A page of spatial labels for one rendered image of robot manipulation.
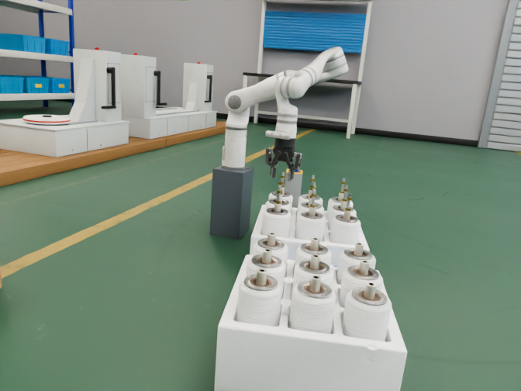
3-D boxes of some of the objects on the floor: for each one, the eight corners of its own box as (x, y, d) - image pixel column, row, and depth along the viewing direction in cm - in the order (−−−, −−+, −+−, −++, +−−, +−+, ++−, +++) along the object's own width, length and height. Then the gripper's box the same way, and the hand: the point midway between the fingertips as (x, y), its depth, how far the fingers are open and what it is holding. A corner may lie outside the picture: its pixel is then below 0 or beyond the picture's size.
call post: (279, 240, 188) (285, 172, 180) (280, 235, 195) (286, 169, 187) (295, 243, 187) (302, 174, 179) (295, 237, 194) (302, 171, 186)
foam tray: (213, 397, 94) (217, 325, 89) (242, 307, 131) (246, 254, 126) (393, 425, 90) (408, 351, 85) (370, 324, 127) (378, 270, 123)
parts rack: (-78, 112, 503) (-106, -101, 445) (45, 106, 678) (37, -47, 620) (-37, 117, 486) (-60, -104, 428) (78, 110, 660) (73, -47, 602)
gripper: (308, 136, 150) (304, 181, 154) (271, 131, 157) (268, 174, 161) (300, 138, 144) (295, 185, 148) (261, 133, 151) (258, 177, 155)
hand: (281, 175), depth 154 cm, fingers open, 6 cm apart
